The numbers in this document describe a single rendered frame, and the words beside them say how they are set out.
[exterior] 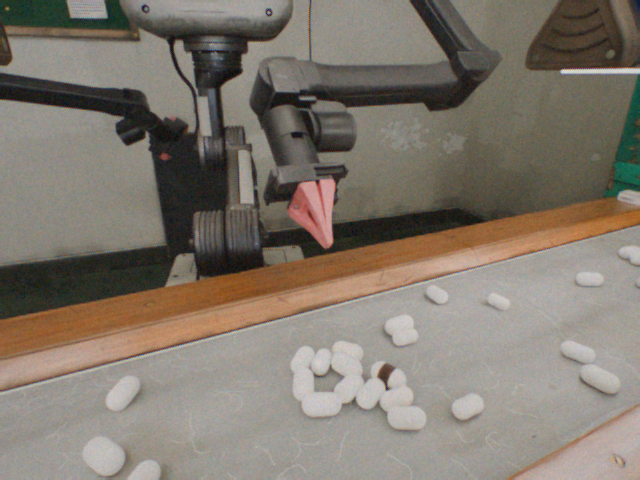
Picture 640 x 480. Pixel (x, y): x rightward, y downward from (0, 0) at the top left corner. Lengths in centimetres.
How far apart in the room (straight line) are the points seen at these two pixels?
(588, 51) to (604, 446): 30
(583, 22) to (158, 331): 50
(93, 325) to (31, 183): 201
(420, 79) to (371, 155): 200
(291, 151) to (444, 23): 50
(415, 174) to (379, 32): 94
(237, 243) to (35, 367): 37
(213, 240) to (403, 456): 51
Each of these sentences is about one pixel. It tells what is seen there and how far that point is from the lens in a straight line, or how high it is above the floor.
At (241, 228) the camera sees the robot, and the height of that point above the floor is 77.
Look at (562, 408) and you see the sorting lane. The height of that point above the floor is 74.
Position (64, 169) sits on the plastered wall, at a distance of 248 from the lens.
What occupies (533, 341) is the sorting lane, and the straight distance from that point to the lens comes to 56.
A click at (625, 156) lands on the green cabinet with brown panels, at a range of 124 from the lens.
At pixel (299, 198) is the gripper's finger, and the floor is 90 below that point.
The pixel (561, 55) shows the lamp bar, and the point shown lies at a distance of 38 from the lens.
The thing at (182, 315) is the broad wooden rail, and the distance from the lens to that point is 53.
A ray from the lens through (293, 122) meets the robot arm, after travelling 55.
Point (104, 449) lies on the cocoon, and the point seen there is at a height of 76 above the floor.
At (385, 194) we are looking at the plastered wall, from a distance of 284.
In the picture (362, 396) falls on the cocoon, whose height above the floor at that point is 76.
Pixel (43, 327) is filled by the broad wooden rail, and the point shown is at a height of 76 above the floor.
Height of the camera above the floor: 104
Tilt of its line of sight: 23 degrees down
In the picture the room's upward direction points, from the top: straight up
